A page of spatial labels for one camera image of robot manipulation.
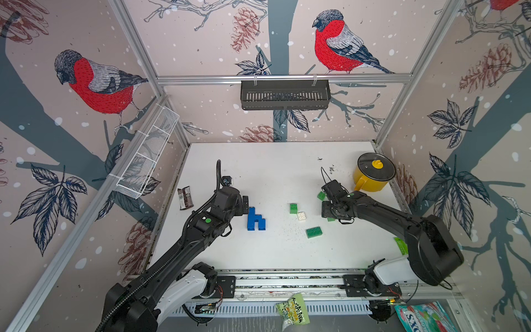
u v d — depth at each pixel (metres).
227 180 0.70
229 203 0.60
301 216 0.90
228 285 0.74
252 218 0.88
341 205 0.65
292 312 0.68
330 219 0.90
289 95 1.06
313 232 0.86
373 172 0.96
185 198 0.97
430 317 0.66
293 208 0.92
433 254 0.43
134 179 0.83
